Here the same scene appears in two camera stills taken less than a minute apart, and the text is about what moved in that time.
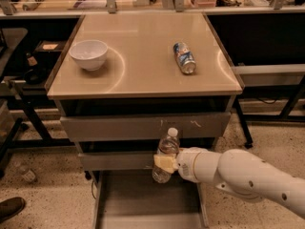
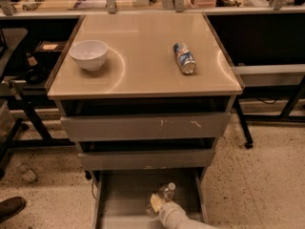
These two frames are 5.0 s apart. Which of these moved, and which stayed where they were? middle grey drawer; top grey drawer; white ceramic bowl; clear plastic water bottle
Moved: clear plastic water bottle
Stayed: middle grey drawer; top grey drawer; white ceramic bowl
